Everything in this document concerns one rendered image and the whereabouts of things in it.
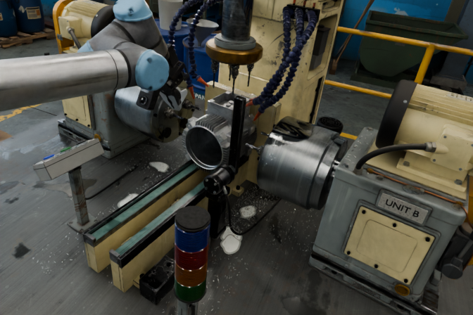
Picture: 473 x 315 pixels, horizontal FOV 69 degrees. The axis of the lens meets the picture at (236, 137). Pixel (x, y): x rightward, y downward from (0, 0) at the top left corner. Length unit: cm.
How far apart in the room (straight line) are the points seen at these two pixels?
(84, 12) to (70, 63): 84
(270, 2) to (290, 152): 53
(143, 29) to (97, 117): 67
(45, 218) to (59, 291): 29
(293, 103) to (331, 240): 51
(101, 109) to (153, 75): 73
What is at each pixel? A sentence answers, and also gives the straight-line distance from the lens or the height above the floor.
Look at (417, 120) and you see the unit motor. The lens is 89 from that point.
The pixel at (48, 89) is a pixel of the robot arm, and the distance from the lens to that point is 62.
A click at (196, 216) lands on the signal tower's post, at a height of 122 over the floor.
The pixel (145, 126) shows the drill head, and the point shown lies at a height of 102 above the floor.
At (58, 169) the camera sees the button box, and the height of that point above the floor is 105.
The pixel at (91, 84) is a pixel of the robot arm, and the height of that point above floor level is 139.
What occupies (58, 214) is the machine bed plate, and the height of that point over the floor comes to 80.
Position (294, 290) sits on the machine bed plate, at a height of 80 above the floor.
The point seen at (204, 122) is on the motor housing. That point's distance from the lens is 111.
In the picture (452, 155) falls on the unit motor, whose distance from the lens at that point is 85.
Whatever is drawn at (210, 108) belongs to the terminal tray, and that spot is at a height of 112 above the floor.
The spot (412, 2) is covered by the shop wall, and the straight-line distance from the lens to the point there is 609.
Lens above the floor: 163
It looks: 30 degrees down
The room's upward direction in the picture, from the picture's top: 6 degrees clockwise
